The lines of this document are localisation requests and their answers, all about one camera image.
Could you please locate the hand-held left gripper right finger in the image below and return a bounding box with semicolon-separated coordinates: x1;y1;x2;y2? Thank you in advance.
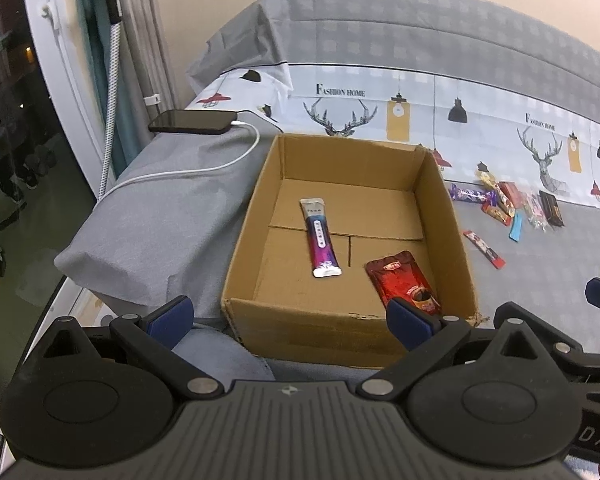
357;297;547;403

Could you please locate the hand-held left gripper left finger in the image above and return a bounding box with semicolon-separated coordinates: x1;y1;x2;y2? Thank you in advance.
29;296;226;401

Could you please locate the black snack packet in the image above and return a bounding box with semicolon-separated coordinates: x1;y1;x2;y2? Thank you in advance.
538;191;566;227

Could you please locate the brown cardboard box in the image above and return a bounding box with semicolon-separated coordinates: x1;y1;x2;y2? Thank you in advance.
220;132;479;370

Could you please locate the pink white snack packet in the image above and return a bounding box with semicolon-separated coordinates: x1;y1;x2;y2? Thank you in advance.
522;192;548;231

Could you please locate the clear red-ended snack packet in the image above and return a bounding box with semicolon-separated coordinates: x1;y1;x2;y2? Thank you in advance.
481;202;513;226

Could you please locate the large red snack packet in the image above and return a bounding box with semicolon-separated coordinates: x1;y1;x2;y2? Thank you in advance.
497;181;523;208

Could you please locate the yellow snack packet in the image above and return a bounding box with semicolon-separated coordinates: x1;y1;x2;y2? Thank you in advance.
475;162;501;191

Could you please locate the red coffee packet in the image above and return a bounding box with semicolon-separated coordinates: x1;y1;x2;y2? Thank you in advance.
365;251;442;316

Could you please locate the blue denim cloth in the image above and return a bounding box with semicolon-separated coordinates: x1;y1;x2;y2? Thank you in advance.
172;327;381;385

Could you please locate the grey pillow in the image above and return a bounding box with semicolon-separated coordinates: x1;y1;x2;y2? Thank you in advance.
54;109;281;321

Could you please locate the red black stick packet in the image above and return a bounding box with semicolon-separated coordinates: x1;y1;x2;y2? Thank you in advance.
463;230;506;268

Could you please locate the purple stick packet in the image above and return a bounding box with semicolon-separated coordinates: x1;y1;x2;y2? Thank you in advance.
300;198;342;279

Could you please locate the purple candy packet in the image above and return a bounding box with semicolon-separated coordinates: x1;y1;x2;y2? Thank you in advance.
450;185;496;206

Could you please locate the black smartphone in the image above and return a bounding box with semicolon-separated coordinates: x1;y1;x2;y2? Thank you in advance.
147;110;238;136

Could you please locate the teal curtain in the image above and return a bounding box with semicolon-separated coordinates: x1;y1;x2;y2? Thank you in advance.
75;0;141;166

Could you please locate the printed grey bed sheet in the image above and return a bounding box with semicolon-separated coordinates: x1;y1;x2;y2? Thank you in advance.
185;0;600;356

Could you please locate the grey curtain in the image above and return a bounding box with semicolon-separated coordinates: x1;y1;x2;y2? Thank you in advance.
115;0;181;161

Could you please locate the white charging cable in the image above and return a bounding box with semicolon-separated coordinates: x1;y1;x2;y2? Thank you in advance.
102;120;261;198

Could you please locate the braided black white cable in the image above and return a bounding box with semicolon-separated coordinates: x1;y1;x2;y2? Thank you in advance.
100;20;125;197

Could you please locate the white window frame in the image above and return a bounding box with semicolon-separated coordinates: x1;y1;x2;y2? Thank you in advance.
20;0;113;201

